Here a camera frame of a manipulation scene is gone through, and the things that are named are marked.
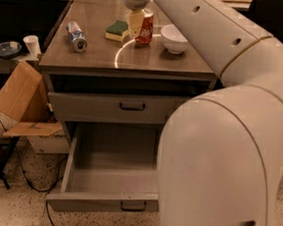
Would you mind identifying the green yellow sponge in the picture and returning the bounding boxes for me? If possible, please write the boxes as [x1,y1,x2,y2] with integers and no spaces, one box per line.
[105,20,129,42]

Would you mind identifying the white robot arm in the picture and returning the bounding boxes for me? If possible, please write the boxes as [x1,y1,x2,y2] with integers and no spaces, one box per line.
[124,0,283,226]

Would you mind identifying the grey drawer cabinet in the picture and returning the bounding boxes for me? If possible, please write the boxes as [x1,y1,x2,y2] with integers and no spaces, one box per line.
[40,0,217,138]

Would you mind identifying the grey middle drawer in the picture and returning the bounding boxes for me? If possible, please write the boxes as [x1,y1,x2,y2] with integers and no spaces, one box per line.
[49,76,205,124]

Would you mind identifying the grey drawer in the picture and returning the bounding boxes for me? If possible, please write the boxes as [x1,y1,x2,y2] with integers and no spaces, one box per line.
[49,76,205,124]
[46,122,161,212]

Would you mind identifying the grey bottom drawer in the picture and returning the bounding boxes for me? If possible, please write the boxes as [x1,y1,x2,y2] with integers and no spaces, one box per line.
[46,122,161,212]

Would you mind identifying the red soda can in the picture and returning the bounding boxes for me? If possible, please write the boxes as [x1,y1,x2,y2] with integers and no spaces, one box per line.
[135,8,154,46]

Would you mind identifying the white bowl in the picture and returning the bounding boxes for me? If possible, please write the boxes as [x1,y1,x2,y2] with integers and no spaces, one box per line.
[160,24,188,55]

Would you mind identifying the blue silver lying can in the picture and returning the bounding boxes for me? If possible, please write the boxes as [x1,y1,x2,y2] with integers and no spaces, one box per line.
[67,21,88,53]

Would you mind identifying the white paper cup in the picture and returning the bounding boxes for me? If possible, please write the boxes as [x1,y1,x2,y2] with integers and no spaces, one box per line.
[23,35,41,56]

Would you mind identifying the dark blue dish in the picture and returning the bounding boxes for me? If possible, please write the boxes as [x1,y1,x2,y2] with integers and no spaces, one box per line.
[0,41,22,60]

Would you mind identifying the brown cardboard box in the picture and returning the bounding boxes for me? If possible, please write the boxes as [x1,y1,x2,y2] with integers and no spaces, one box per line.
[0,62,62,137]

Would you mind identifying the white box on floor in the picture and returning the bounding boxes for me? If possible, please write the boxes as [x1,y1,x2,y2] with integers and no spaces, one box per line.
[27,130,70,154]

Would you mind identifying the black floor cable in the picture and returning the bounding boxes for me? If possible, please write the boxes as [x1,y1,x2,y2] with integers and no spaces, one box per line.
[0,93,75,226]

